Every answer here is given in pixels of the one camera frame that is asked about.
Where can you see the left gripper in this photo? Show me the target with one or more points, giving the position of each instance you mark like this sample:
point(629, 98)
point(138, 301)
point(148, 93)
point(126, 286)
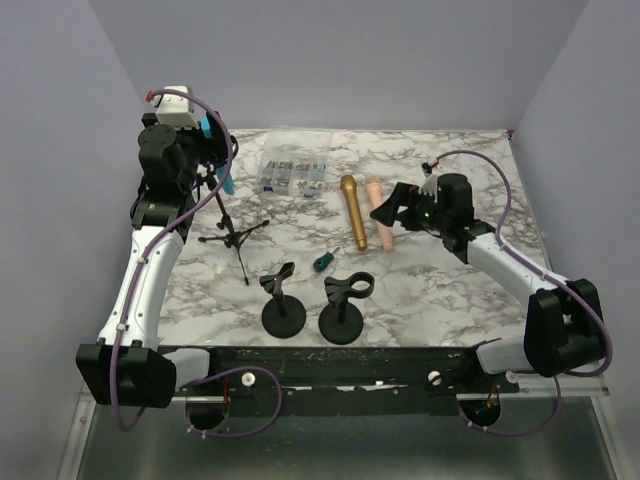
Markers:
point(212, 148)

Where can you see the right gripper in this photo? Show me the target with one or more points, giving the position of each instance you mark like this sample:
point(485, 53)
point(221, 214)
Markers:
point(403, 195)

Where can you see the blue microphone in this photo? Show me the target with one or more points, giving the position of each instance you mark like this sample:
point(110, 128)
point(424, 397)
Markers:
point(227, 180)

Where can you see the gold microphone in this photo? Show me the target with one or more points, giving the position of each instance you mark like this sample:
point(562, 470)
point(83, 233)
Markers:
point(348, 187)

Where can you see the black tripod mic stand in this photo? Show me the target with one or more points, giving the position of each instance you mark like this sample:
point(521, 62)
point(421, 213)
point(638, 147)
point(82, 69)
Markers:
point(233, 238)

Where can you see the black round-base mic stand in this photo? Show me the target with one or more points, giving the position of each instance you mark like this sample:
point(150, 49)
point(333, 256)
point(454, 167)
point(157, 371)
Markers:
point(340, 321)

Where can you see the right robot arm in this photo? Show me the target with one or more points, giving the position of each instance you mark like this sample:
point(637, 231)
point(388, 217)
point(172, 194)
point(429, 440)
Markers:
point(560, 331)

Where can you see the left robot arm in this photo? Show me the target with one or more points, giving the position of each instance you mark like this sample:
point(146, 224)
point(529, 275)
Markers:
point(150, 250)

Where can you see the clear screw organizer box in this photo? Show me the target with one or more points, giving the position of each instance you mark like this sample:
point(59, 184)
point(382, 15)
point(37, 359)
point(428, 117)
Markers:
point(294, 162)

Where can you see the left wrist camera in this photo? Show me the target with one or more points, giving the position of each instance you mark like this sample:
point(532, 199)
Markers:
point(175, 111)

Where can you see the green handle screwdriver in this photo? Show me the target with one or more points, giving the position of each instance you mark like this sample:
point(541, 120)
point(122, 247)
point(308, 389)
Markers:
point(323, 262)

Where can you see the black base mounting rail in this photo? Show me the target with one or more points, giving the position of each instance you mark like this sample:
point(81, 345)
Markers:
point(308, 381)

